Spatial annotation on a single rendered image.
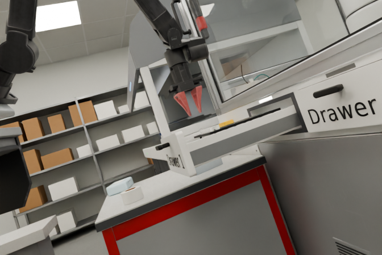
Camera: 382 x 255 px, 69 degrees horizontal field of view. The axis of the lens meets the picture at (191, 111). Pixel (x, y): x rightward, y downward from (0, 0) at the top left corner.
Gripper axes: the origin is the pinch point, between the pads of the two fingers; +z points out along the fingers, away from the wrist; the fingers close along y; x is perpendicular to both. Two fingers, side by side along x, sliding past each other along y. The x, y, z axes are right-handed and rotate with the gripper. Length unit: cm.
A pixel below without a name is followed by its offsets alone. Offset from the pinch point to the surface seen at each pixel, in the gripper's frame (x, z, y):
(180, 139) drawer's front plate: 15.5, 5.7, 10.0
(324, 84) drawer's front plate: 29.0, 4.7, -21.2
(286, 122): 13.9, 11.3, -19.0
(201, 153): 13.9, 10.7, 5.9
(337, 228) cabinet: 13.6, 42.3, -22.5
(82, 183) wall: -418, 35, 102
